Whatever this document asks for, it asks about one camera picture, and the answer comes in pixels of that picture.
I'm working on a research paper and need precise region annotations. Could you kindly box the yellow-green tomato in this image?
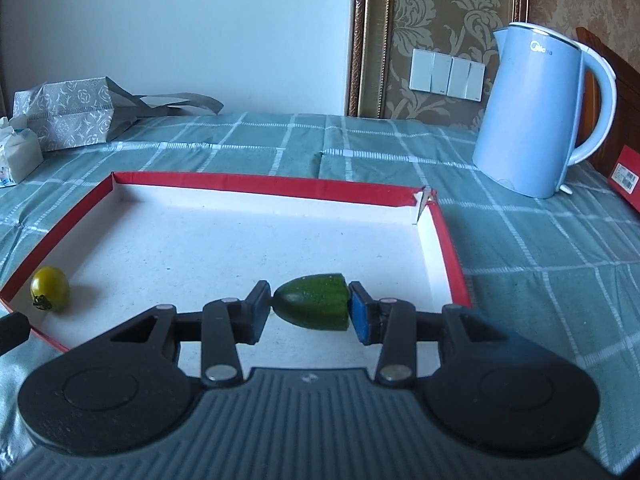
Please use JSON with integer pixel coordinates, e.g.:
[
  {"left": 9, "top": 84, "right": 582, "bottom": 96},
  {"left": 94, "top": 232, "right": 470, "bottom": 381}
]
[{"left": 30, "top": 266, "right": 71, "bottom": 312}]

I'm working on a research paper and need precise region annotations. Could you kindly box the light blue electric kettle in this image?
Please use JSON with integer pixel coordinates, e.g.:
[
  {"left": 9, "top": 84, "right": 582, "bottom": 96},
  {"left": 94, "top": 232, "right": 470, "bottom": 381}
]
[{"left": 472, "top": 22, "right": 619, "bottom": 200}]

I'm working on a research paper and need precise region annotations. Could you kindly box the red shallow cardboard box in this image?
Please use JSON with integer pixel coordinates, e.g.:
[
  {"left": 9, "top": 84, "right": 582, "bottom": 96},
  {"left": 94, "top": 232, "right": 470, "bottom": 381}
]
[{"left": 0, "top": 171, "right": 474, "bottom": 354}]

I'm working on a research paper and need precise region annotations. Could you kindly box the white tissue pack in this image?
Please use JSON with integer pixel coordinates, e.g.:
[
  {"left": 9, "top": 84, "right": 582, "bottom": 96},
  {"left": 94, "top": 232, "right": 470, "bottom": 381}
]
[{"left": 0, "top": 115, "right": 45, "bottom": 189}]

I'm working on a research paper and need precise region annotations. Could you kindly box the ornate wall panel frame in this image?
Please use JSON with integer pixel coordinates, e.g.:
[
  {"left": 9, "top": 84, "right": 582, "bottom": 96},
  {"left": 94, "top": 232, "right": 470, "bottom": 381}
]
[{"left": 344, "top": 0, "right": 532, "bottom": 121}]

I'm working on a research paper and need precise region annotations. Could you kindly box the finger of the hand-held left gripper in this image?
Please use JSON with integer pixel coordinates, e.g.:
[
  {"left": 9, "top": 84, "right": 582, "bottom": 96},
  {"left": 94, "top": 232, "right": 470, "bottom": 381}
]
[{"left": 0, "top": 312, "right": 30, "bottom": 357}]

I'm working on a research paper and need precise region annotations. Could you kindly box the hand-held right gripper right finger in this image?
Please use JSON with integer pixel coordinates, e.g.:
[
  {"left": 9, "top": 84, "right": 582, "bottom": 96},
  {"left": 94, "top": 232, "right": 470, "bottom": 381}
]
[{"left": 348, "top": 280, "right": 507, "bottom": 388}]

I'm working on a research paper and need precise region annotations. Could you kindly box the white wall switch panel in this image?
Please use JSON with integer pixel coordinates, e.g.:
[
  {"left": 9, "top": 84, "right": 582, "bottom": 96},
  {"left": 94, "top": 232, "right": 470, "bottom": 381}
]
[{"left": 409, "top": 47, "right": 486, "bottom": 101}]

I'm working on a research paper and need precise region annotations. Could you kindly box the red box with label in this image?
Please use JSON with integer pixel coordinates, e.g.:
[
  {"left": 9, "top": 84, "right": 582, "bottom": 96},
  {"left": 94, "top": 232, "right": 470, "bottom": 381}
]
[{"left": 607, "top": 143, "right": 640, "bottom": 212}]

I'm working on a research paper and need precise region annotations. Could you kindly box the grey patterned gift bag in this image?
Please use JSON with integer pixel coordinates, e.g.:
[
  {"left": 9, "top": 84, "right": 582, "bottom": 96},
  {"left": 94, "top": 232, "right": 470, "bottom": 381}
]
[{"left": 12, "top": 76, "right": 225, "bottom": 153}]

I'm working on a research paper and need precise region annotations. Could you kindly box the wooden chair back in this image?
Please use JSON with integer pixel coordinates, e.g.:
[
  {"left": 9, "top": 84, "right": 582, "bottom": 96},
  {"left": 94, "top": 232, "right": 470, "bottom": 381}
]
[{"left": 575, "top": 26, "right": 640, "bottom": 182}]

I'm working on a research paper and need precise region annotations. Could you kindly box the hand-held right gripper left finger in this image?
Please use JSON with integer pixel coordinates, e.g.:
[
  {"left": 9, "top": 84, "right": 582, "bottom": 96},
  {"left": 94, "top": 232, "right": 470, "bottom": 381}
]
[{"left": 107, "top": 280, "right": 274, "bottom": 389}]

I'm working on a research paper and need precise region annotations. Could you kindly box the green cucumber piece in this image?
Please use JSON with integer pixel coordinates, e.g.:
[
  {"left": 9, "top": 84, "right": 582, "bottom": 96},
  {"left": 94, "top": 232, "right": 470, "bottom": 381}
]
[{"left": 273, "top": 272, "right": 350, "bottom": 332}]

